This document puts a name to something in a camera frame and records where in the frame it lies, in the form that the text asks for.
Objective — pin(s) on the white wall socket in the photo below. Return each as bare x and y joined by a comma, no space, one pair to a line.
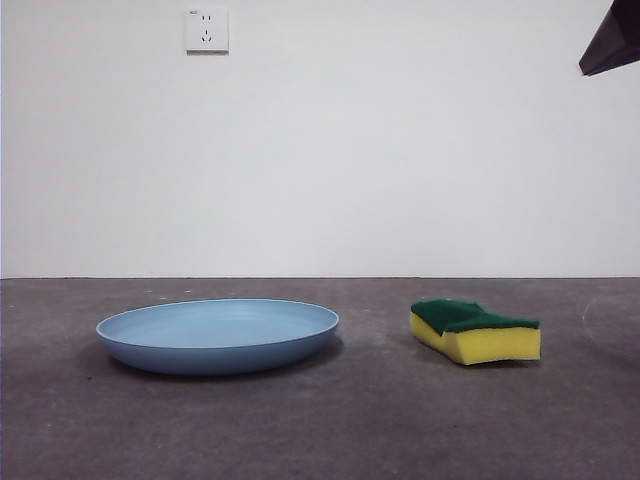
207,30

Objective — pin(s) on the light blue round plate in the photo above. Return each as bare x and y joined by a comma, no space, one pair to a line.
215,332

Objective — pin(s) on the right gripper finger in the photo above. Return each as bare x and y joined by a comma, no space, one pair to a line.
617,42

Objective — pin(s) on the yellow sponge with green scourer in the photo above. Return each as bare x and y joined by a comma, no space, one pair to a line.
490,345

